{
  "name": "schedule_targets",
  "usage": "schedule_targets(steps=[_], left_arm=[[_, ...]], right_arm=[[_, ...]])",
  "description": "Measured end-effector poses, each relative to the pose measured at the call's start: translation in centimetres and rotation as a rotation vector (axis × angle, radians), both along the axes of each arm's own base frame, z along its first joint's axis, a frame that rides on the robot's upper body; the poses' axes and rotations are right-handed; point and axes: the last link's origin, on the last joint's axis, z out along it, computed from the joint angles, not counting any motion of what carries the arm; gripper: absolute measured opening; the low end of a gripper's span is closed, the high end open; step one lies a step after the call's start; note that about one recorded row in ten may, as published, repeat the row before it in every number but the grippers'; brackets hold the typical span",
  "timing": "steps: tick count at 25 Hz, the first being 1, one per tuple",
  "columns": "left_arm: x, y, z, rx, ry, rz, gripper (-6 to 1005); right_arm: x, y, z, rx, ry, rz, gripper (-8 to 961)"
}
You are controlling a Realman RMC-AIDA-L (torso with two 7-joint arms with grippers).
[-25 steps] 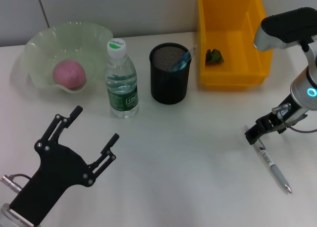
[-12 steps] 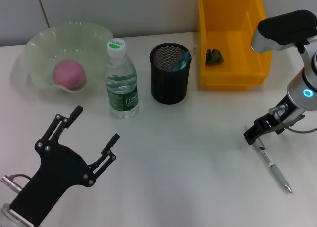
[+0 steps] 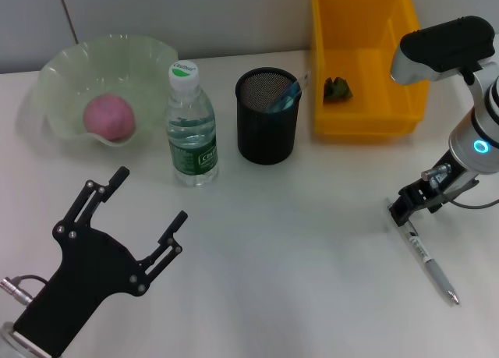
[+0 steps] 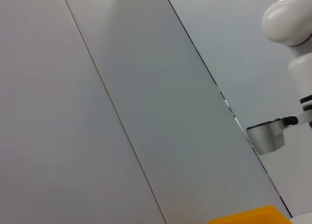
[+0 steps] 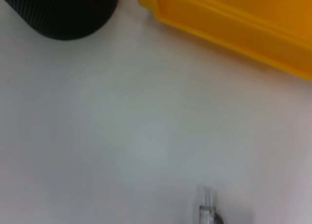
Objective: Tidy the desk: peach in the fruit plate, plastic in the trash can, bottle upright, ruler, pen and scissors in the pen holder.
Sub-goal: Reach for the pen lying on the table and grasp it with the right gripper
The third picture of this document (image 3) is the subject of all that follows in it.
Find clear green-label water bottle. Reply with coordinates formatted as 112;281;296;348
165;60;219;187

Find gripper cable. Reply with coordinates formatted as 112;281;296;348
0;275;48;303
420;161;499;211

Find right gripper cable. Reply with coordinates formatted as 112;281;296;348
420;161;499;211

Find translucent green fruit plate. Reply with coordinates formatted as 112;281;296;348
30;34;179;148

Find silver white pen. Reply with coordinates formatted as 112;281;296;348
384;197;462;307

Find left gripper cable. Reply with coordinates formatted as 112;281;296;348
0;275;48;303

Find yellow plastic bin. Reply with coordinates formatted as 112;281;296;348
310;0;433;136

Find green plastic wrapper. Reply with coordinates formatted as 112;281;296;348
324;76;355;101

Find pink peach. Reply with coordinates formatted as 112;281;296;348
82;94;137;142

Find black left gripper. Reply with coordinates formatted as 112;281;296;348
12;165;189;358

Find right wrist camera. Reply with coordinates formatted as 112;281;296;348
390;16;497;86

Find black mesh pen holder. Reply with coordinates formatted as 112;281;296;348
234;67;303;165

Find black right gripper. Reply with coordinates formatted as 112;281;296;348
388;161;481;228

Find clear plastic ruler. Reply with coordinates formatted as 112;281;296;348
277;70;312;106

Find blue scissors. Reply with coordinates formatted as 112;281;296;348
267;83;303;114

